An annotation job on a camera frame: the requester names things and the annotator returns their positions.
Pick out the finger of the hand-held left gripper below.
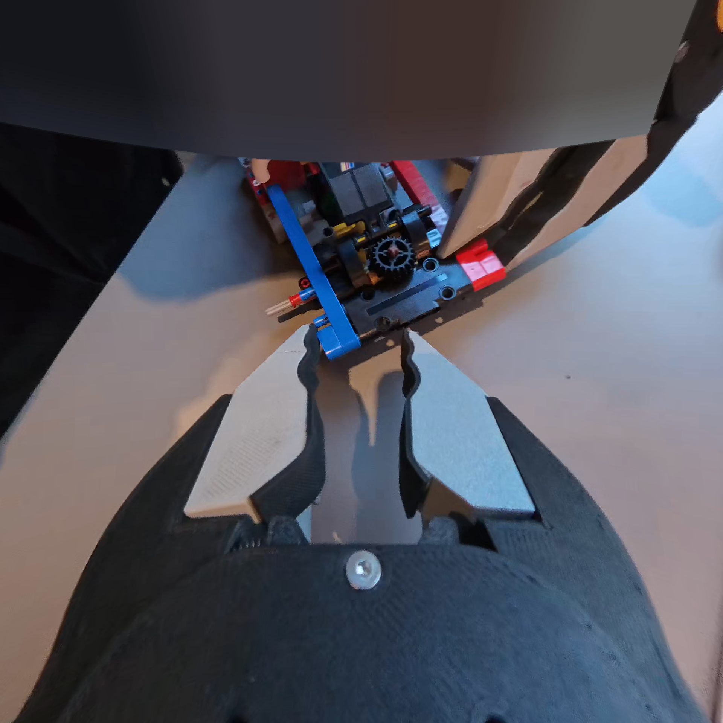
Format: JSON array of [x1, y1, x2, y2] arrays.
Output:
[[497, 136, 651, 269], [438, 148, 560, 262]]

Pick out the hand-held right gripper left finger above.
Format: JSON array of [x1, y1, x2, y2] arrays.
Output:
[[183, 325, 328, 523]]

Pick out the grey desk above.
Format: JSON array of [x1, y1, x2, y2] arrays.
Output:
[[0, 96, 723, 723]]

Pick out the toy brick car model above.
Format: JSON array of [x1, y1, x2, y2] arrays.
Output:
[[243, 160, 507, 360]]

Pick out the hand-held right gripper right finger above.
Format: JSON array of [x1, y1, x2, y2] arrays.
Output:
[[399, 329, 537, 526]]

